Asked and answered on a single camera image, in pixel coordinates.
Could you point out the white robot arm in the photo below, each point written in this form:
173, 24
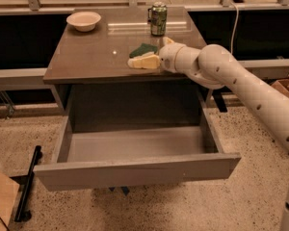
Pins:
215, 67

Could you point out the black bar on floor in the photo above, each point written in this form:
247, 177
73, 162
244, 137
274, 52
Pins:
26, 181

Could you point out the open grey top drawer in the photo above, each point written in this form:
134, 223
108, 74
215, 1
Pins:
130, 135

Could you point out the cardboard box at left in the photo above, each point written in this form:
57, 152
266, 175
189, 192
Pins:
8, 193

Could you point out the white bowl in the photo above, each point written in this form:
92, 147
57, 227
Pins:
83, 21

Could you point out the green soda can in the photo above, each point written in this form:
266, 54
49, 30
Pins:
157, 18

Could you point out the grey cabinet with glossy top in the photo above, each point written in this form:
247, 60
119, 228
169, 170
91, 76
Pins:
96, 55

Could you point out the green and yellow sponge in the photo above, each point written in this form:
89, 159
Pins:
143, 49

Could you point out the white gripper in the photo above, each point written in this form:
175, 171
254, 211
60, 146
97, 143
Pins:
168, 58

